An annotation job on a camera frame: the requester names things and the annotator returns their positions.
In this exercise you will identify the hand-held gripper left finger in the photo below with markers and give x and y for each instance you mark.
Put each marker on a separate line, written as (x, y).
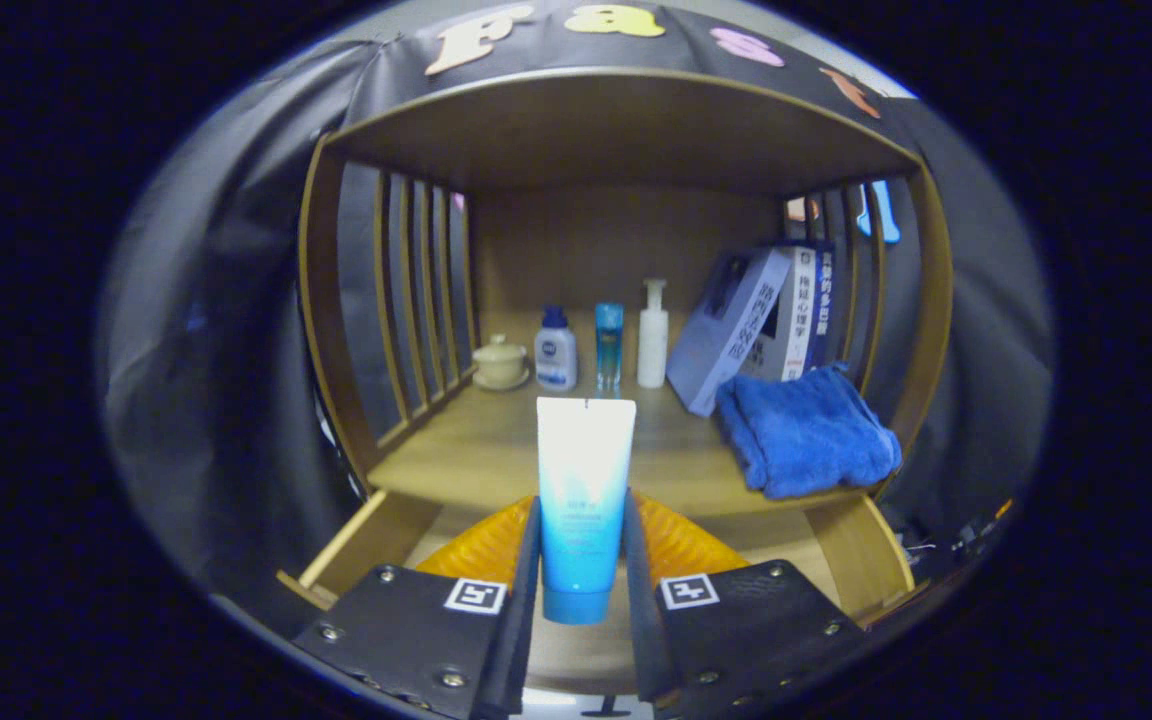
(526, 630)

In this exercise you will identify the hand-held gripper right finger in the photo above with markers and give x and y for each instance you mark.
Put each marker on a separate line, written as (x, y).
(638, 630)

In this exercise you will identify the black drawer knob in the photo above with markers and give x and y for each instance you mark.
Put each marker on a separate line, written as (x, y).
(606, 712)

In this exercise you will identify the blue and white tube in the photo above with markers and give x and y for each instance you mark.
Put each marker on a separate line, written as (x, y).
(581, 500)

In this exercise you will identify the wooden drawer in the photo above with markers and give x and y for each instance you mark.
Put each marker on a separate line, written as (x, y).
(361, 545)

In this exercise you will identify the wooden countertop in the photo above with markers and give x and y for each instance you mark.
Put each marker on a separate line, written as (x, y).
(476, 450)

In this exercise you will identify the wooden cabinet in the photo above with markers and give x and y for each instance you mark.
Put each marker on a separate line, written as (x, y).
(616, 240)

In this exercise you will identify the blue folded towel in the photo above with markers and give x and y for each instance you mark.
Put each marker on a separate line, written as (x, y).
(806, 435)

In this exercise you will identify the beige lidded cup with saucer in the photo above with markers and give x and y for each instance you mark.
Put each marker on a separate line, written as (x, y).
(500, 362)

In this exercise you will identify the white lotion bottle blue cap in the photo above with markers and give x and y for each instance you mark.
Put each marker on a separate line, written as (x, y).
(556, 355)

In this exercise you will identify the white pump bottle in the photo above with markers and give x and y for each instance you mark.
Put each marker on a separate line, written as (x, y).
(652, 345)

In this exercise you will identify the clear blue bottle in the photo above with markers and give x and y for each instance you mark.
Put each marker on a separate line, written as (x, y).
(609, 345)

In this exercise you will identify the pale purple book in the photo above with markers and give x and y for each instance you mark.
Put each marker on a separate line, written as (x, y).
(726, 335)

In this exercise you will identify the black equipment with orange tip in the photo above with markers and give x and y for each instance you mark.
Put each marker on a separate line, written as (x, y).
(966, 535)

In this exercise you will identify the white book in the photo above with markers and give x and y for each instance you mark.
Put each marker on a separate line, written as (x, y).
(794, 320)

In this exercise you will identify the dark blue book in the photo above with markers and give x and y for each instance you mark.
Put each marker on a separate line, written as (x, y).
(824, 300)

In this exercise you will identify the black backdrop cloth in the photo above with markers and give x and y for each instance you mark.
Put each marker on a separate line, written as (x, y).
(216, 300)

